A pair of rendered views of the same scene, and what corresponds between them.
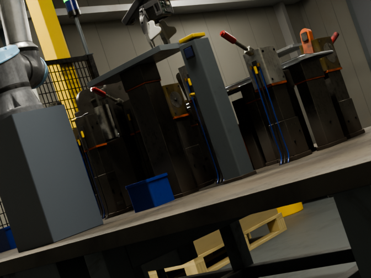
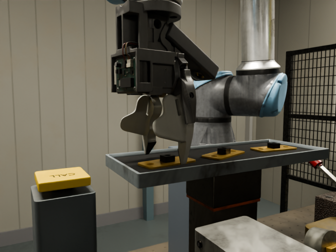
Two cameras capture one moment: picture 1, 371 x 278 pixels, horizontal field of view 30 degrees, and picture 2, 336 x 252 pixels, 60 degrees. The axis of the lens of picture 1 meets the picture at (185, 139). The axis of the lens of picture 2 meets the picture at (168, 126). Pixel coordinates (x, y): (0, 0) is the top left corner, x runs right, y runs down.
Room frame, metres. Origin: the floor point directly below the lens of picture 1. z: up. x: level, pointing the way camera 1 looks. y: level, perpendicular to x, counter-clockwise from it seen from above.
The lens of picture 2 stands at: (2.35, -0.41, 1.26)
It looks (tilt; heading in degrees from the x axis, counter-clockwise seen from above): 5 degrees down; 110
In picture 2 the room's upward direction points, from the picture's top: straight up
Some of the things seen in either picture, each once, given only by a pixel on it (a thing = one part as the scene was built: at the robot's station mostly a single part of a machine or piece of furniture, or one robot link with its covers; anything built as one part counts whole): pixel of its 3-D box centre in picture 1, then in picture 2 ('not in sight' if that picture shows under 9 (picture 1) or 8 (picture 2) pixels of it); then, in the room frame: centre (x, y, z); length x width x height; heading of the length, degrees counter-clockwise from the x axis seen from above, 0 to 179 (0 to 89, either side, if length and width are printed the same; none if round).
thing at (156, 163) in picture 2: not in sight; (167, 159); (2.21, -0.02, 1.17); 0.08 x 0.04 x 0.01; 56
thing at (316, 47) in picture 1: (333, 89); not in sight; (2.43, -0.55, 0.88); 0.14 x 0.09 x 0.36; 138
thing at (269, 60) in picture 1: (275, 106); not in sight; (2.15, -0.30, 0.88); 0.12 x 0.07 x 0.36; 138
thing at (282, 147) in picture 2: not in sight; (273, 146); (2.35, 0.16, 1.17); 0.08 x 0.04 x 0.01; 43
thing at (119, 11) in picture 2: (152, 3); (150, 53); (2.19, -0.04, 1.32); 0.09 x 0.08 x 0.12; 57
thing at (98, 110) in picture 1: (121, 144); not in sight; (2.59, 0.23, 0.94); 0.18 x 0.13 x 0.49; 48
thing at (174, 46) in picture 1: (136, 65); (223, 156); (2.27, 0.08, 1.16); 0.37 x 0.14 x 0.02; 48
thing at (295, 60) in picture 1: (175, 113); not in sight; (2.67, 0.00, 1.00); 1.38 x 0.22 x 0.02; 48
